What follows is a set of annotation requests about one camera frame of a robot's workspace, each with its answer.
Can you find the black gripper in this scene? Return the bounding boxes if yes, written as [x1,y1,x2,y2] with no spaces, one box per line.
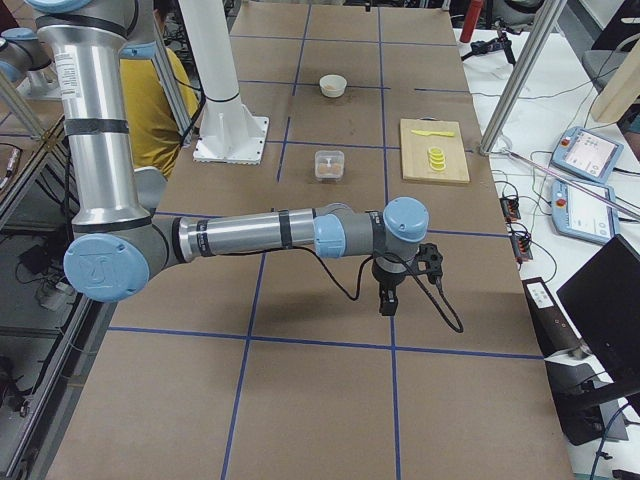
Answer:
[372,253,410,315]

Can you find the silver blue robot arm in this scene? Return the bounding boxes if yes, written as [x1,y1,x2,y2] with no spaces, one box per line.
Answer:
[32,1,442,316]

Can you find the clear plastic egg box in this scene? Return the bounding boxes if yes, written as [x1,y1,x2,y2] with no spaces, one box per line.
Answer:
[314,150,345,182]

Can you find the black electronics box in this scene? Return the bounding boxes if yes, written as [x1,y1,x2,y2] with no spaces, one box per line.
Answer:
[522,277,591,360]

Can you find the small circuit board lower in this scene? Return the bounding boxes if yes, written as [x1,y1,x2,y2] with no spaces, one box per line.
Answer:
[510,231,533,264]

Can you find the small circuit board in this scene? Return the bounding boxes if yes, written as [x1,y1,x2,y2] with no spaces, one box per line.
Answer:
[510,231,533,264]
[500,196,521,223]

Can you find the small circuit board upper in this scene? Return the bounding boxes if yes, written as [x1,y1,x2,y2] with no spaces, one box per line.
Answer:
[500,196,521,223]

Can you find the bamboo cutting board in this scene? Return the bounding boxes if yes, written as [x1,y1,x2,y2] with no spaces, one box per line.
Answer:
[400,119,470,184]

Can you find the yellow plastic knife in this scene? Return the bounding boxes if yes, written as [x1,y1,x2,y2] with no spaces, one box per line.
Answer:
[410,129,456,138]

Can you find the long metal grabber stick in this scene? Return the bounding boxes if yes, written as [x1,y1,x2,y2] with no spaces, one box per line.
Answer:
[494,148,640,221]

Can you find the near blue teach pendant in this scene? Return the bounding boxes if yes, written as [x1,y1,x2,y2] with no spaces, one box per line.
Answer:
[551,180,620,245]

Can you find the blue teach pendant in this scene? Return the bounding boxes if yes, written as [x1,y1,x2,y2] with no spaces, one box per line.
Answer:
[551,180,620,245]
[551,126,624,184]

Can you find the black monitor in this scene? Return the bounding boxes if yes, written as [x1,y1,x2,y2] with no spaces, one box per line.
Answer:
[557,234,639,380]

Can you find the white ceramic bowl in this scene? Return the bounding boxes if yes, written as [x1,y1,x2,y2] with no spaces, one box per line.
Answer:
[319,74,347,98]

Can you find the far blue teach pendant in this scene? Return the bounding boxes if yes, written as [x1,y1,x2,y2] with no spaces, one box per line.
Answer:
[551,126,624,184]

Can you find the black tripod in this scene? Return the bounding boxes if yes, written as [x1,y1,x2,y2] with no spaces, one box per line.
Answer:
[461,22,519,66]

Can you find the person in yellow shirt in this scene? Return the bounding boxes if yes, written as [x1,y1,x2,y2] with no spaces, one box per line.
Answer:
[120,59,181,178]

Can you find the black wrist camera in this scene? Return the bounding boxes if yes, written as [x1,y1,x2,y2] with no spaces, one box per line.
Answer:
[415,243,443,288]

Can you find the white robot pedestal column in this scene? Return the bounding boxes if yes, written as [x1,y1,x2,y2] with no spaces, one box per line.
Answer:
[179,0,269,165]

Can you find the aluminium frame post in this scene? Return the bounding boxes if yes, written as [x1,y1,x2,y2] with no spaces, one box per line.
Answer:
[478,0,567,156]

